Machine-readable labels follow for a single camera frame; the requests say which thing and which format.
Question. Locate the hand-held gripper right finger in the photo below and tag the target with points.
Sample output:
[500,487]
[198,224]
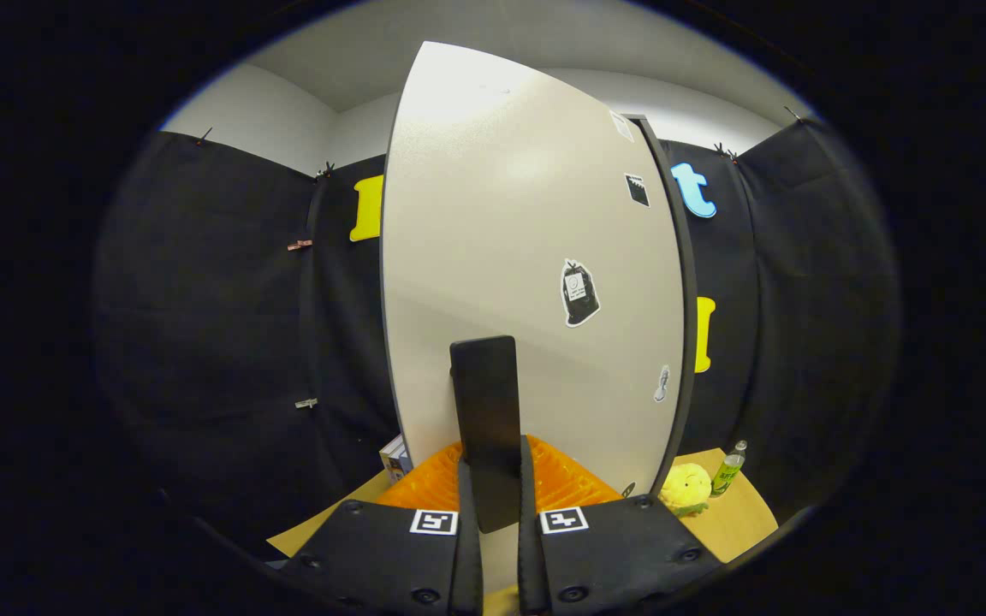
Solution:
[530,565]

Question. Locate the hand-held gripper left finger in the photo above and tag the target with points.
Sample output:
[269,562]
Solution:
[469,556]

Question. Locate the grey shoe cabinet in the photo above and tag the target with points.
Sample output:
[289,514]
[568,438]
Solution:
[691,299]

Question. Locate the beige shoe cabinet door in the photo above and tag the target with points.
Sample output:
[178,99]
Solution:
[493,214]

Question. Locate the white book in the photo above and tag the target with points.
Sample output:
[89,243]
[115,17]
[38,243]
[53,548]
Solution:
[390,462]

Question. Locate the yellow plush toy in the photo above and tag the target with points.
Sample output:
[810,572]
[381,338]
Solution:
[686,488]

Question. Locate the green bottle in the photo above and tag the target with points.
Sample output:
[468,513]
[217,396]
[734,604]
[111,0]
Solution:
[727,475]

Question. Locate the black backdrop cloth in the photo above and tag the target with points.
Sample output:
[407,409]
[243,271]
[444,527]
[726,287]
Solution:
[202,325]

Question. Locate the black clip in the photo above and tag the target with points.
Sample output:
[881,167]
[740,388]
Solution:
[202,137]
[725,152]
[325,170]
[793,115]

